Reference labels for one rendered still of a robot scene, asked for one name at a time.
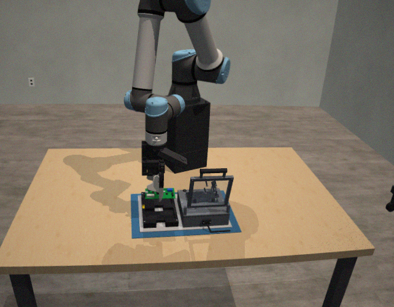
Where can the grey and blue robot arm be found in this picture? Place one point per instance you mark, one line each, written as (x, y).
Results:
(186, 67)

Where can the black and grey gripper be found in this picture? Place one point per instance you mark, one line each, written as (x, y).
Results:
(153, 167)

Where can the green circuit board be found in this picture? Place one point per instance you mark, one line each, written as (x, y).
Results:
(167, 194)

